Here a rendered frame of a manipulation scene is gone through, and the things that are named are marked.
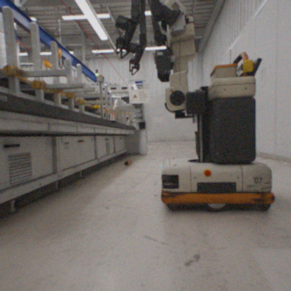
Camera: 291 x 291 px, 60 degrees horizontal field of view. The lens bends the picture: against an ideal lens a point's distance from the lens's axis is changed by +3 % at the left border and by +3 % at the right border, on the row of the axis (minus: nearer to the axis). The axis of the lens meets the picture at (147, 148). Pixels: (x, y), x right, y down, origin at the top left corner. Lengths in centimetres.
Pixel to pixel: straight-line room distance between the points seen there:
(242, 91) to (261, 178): 53
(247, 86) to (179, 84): 42
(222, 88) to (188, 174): 56
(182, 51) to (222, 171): 85
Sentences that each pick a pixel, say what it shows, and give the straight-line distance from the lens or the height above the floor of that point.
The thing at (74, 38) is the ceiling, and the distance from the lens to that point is 1264.
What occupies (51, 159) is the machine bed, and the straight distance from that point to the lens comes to 235.
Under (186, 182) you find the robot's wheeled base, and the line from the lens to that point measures 153.
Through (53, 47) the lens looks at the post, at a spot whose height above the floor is 112.
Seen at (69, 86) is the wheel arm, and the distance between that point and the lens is 169.
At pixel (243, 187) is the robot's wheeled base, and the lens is 159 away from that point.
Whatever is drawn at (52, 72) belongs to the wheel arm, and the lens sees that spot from 146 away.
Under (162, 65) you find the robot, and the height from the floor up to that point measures 94.
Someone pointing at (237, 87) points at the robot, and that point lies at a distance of 161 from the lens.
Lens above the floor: 48
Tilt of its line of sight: 3 degrees down
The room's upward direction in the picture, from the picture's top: 2 degrees counter-clockwise
